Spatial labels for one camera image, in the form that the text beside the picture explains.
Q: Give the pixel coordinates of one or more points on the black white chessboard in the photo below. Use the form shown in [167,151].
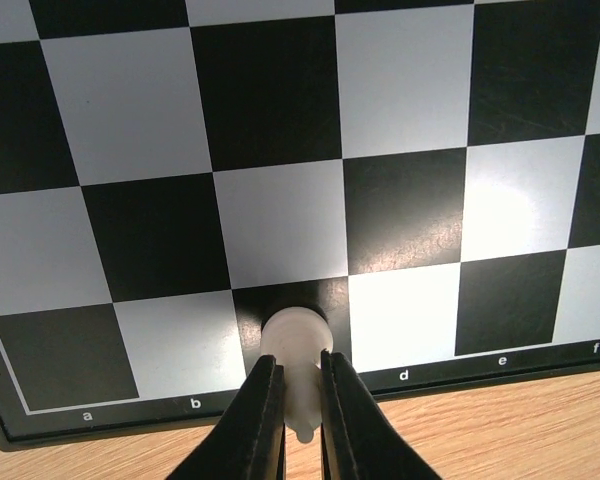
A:
[423,174]

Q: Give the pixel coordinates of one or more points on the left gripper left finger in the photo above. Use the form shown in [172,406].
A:
[248,440]

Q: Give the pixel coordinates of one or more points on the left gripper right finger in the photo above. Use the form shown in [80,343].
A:
[357,440]

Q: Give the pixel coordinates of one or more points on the white chess piece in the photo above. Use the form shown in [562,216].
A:
[296,337]

